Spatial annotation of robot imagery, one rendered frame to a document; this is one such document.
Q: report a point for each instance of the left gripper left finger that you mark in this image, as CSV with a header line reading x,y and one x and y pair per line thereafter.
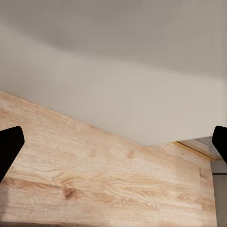
x,y
11,142

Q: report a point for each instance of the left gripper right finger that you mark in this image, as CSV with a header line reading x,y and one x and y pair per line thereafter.
x,y
219,140

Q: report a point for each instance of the fixed window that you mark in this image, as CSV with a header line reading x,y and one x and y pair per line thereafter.
x,y
201,146

